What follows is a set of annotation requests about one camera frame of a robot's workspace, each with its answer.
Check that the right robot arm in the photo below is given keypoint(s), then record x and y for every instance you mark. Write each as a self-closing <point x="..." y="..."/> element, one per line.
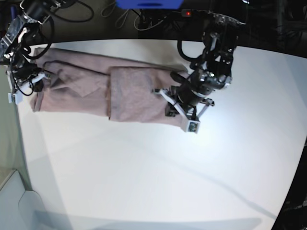
<point x="35" y="18"/>

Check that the black power strip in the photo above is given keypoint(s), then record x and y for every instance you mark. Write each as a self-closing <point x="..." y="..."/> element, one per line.
<point x="193" y="13"/>

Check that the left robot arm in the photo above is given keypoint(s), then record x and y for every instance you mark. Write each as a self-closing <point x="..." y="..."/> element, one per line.
<point x="212" y="69"/>

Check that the mauve pink t-shirt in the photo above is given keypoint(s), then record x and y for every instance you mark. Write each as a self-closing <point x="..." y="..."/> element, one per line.
<point x="119" y="89"/>

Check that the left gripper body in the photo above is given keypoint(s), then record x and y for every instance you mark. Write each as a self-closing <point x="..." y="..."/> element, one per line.
<point x="192" y="84"/>

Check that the blue box at top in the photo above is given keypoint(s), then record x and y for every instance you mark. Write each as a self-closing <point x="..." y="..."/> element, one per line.
<point x="149" y="4"/>

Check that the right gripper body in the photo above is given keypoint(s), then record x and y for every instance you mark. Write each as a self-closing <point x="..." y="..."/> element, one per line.
<point x="24" y="87"/>

